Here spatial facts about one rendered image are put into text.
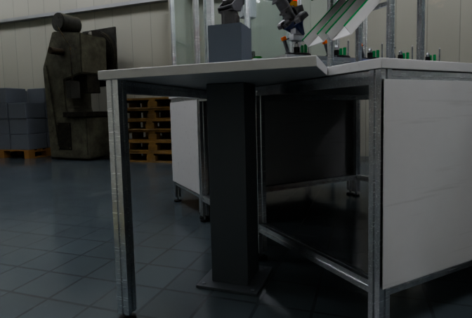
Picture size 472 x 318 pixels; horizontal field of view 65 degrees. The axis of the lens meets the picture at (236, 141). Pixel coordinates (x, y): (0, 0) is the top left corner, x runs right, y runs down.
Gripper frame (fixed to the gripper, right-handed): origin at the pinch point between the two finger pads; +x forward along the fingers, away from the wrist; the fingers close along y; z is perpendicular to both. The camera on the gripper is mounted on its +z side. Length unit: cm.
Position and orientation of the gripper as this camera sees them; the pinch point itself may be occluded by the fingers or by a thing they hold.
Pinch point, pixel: (297, 29)
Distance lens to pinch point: 191.5
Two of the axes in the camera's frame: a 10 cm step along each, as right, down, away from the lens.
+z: 6.9, -6.6, 3.2
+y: -4.6, -0.6, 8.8
